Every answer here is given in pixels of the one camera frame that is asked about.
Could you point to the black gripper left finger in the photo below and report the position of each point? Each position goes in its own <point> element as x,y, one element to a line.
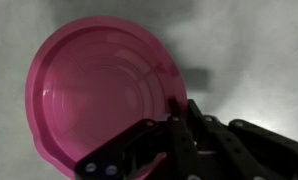
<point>145,150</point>

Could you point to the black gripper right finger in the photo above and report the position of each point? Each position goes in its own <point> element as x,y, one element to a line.
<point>242,146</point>

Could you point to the pink plastic bowl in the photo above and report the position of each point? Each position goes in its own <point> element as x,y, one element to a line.
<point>102,90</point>

